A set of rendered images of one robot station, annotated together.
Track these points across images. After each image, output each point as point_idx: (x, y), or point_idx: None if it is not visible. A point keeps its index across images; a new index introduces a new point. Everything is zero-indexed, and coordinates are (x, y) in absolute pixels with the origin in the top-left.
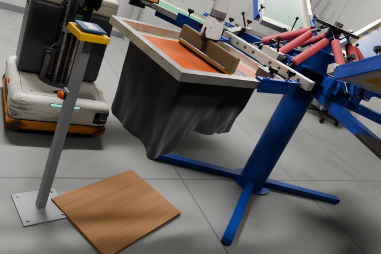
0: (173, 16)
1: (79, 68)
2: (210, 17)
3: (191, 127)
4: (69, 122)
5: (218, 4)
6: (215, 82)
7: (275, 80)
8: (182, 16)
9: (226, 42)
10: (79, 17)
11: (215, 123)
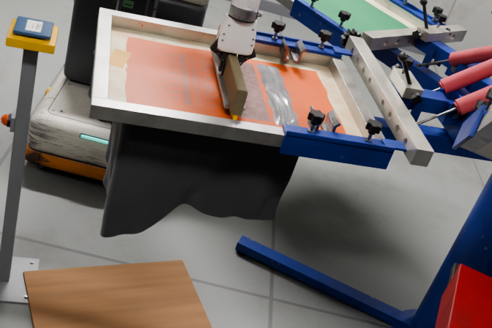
0: (288, 4)
1: (23, 86)
2: (225, 17)
3: (173, 197)
4: (22, 161)
5: None
6: (169, 126)
7: (322, 135)
8: (300, 6)
9: (340, 57)
10: (129, 4)
11: (224, 198)
